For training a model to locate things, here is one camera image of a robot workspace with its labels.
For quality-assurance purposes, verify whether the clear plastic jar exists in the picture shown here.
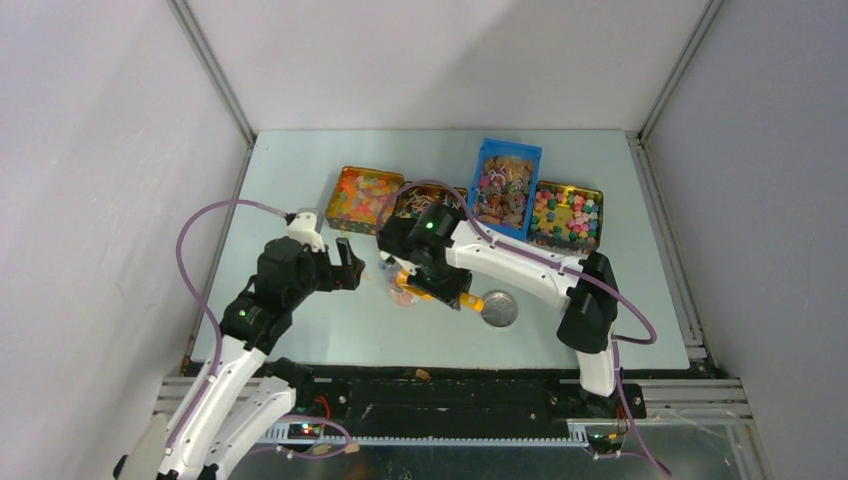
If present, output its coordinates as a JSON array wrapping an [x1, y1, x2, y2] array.
[[385, 264, 421, 307]]

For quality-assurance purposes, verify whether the orange plastic scoop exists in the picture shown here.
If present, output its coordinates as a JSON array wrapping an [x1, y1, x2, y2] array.
[[397, 270, 485, 312]]

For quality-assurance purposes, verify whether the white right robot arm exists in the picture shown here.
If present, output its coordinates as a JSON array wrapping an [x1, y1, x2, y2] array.
[[376, 204, 622, 418]]

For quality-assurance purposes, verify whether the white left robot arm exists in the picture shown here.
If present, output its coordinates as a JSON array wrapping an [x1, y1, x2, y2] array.
[[112, 237, 365, 479]]

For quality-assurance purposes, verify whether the tin of gummy candies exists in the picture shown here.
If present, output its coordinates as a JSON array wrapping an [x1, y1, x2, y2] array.
[[325, 166, 404, 235]]

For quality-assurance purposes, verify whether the blue bin of candies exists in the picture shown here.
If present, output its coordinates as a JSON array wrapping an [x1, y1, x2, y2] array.
[[468, 138, 542, 241]]

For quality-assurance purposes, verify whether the tin of colourful cube candies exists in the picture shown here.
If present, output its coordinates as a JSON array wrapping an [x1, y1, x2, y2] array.
[[527, 180, 604, 255]]

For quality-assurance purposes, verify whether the tin of lollipops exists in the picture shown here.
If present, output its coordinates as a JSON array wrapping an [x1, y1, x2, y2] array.
[[392, 183, 461, 219]]

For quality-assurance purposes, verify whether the silver metal jar lid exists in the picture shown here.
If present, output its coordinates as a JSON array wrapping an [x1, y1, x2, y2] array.
[[480, 290, 518, 328]]

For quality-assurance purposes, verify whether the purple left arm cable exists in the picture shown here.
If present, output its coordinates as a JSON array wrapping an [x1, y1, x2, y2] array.
[[165, 199, 293, 452]]

